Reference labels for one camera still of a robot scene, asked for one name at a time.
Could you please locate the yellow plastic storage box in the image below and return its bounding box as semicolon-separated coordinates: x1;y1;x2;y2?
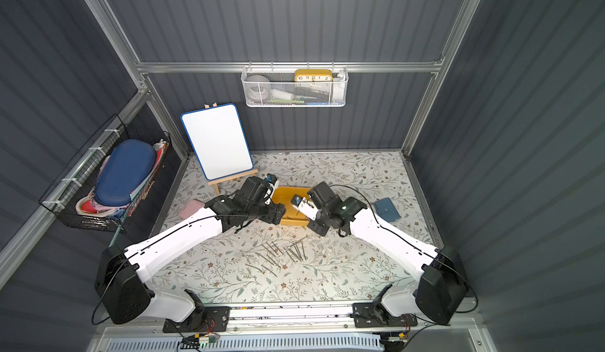
272;187;310;227

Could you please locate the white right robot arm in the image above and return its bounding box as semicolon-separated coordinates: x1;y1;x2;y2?
291;182;472;326

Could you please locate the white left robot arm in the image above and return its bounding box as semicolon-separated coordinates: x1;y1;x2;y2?
95;174;286;331

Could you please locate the wooden easel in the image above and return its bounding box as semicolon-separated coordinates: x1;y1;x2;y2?
203;103;258;194

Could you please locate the pink phone case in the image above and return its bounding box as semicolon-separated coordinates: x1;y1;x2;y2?
179;199;205;220

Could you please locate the blue oval case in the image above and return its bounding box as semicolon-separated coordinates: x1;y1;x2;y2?
94;139;157;207

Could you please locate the yellow clock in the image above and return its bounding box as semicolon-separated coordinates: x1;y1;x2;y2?
294;68;333;83

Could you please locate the white board with blue frame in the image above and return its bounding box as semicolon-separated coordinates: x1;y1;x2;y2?
181;103;254;181

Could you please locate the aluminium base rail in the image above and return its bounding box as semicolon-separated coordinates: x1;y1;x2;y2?
96;299;478;334

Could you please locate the white wire wall basket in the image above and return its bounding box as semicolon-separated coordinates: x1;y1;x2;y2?
241;66;349;108

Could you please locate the black wire side basket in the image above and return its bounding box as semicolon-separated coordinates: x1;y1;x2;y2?
40;117;171;233

